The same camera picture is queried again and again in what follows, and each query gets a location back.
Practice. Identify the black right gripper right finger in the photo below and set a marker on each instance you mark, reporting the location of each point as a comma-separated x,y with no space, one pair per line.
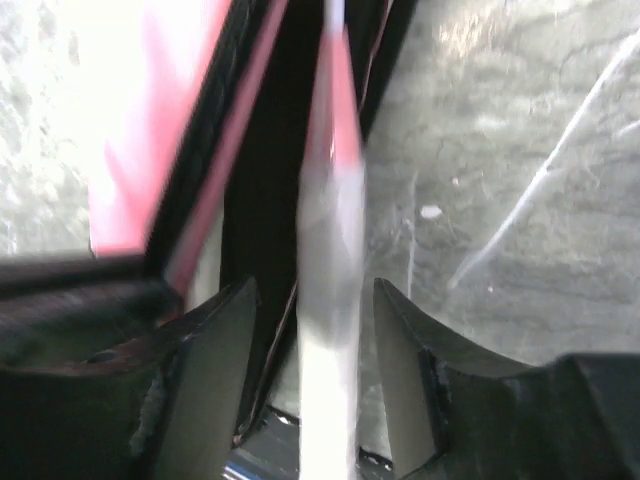
456,410

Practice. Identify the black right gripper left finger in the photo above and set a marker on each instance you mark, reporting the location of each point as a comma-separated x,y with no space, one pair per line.
115,381

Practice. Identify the pink racket bag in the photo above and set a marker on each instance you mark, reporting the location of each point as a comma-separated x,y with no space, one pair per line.
199,182

